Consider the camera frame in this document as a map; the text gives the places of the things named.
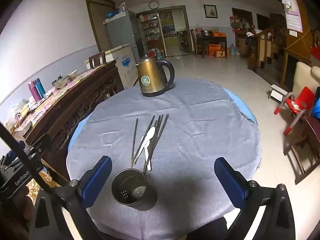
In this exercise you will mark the lidded metal bowl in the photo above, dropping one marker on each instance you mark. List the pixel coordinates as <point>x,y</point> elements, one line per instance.
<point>60,82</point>

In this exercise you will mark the orange cardboard box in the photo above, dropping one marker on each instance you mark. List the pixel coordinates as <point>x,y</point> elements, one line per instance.
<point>216,50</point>

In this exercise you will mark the blue thermos bottle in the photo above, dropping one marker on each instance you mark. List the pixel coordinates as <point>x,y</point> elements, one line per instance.
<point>40,87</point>

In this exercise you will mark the bundle of dark chopsticks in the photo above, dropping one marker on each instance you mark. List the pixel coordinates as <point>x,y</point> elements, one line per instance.
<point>158,132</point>

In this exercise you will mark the beige armchair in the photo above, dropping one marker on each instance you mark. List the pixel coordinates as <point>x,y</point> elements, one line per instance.
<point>302,77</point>

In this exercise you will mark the white plastic spoon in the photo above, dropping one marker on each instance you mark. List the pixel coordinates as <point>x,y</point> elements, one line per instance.
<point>151,133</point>
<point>142,139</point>
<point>148,160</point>

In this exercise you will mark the wooden side table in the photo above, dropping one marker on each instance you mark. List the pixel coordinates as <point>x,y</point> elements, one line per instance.
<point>200,41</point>

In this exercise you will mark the round wall clock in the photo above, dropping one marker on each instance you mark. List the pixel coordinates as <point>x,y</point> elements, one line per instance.
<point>153,4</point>

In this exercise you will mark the flat orange box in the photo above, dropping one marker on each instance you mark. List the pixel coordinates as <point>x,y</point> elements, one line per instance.
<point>218,34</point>

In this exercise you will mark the wooden stair railing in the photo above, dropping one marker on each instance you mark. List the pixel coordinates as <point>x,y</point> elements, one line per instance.
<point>265,47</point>

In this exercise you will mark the white chest freezer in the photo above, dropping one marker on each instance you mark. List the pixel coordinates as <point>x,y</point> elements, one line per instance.
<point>125,62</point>

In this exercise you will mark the framed wall picture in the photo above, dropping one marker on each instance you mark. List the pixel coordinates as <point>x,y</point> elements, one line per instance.
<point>210,11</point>

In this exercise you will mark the grey refrigerator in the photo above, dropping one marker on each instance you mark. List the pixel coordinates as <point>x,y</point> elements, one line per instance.
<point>120,30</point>

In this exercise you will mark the blue table cover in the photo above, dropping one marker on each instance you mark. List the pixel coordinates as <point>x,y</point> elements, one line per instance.
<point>77,127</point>

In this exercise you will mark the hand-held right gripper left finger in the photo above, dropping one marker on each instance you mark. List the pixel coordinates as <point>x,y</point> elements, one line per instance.
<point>96,180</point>

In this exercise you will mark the red child's chair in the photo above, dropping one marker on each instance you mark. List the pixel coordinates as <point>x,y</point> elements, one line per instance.
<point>302,98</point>

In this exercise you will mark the dark metal utensil holder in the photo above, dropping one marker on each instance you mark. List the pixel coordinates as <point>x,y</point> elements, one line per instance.
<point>125,180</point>

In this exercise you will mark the grey tablecloth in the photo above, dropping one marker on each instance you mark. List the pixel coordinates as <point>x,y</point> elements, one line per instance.
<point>200,135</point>

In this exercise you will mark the purple thermos bottle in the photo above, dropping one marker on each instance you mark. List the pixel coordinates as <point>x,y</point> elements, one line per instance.
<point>33,91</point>

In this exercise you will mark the glass display cabinet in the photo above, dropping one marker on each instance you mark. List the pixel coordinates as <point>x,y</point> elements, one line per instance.
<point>150,30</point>

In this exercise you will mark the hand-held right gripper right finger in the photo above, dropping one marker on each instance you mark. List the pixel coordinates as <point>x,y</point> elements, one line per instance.
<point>231,182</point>

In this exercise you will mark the blue bag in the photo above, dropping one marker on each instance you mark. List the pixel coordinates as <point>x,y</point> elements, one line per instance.
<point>317,105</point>

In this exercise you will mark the dark wooden chair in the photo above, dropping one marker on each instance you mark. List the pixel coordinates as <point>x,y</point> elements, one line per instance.
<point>311,135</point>

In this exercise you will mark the wooden dining chair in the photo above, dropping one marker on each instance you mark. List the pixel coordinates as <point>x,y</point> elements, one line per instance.
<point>97,58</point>

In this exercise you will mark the metal basin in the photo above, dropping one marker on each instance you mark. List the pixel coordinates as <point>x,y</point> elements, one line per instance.
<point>205,33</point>

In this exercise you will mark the white step stool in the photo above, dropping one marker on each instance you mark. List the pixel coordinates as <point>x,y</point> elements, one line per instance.
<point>276,93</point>

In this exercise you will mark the patterned sideboard cover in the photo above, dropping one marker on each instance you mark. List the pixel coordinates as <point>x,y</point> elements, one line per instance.
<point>62,87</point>

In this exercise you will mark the bronze electric kettle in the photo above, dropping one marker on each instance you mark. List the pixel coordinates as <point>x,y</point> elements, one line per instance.
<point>150,80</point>

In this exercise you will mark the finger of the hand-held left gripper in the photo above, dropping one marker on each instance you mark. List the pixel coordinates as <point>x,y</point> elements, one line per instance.
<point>13,152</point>

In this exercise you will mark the blue water jug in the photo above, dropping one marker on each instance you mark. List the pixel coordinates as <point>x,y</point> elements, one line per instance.
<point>232,50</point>

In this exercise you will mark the small dark box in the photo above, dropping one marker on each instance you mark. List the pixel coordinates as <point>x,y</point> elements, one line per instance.
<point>27,128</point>

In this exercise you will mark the carved wooden sideboard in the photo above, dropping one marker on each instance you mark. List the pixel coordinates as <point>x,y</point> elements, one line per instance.
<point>62,115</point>

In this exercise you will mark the pink wall calendar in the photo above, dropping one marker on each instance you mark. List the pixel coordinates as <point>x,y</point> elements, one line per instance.
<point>293,12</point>

